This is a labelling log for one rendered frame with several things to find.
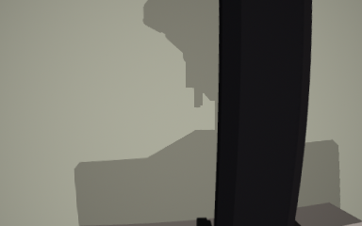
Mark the white hot plate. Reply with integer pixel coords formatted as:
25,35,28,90
88,202,362,226

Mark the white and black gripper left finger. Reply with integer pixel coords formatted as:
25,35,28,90
197,218,212,226

